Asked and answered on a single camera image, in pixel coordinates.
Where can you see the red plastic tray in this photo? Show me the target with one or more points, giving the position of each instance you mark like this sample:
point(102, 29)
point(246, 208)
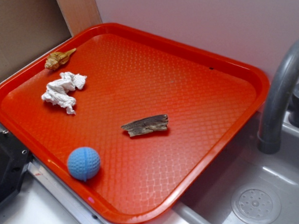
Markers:
point(133, 75)

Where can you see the brown wood chip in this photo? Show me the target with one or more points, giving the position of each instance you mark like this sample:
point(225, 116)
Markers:
point(147, 125)

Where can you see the crumpled white tissue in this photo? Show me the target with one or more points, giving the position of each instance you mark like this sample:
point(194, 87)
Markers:
point(57, 91)

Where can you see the tan spiral seashell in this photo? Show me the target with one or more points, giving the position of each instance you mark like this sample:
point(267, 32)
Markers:
point(56, 59)

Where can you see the light wooden board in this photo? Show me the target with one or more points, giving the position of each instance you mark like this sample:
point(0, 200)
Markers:
point(79, 14)

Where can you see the grey curved faucet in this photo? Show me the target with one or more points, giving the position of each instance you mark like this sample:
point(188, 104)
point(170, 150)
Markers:
point(284, 91)

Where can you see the blue dimpled ball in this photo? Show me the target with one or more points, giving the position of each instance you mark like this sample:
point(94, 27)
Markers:
point(83, 163)

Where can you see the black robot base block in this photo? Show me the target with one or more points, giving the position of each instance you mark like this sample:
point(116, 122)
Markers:
point(14, 160)

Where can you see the brown cardboard panel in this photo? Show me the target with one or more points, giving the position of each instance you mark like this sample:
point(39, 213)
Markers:
point(28, 29)

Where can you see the grey plastic sink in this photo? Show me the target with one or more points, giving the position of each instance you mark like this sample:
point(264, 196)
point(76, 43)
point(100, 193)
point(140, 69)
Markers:
point(245, 186)

